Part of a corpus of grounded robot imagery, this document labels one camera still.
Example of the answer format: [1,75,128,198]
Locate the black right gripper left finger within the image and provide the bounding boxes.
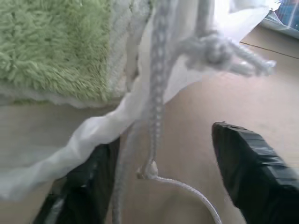
[32,139,120,224]

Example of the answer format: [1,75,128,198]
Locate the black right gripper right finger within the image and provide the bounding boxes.
[211,121,299,224]

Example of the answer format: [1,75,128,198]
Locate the white drawstring bag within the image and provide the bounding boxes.
[0,0,271,202]

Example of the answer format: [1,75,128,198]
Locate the white braided drawstring cord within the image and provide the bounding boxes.
[111,0,277,224]

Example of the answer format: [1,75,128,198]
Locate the green fluffy towel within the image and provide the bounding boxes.
[0,0,131,108]

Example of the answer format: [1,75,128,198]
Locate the blue and white box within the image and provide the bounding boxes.
[261,0,299,38]

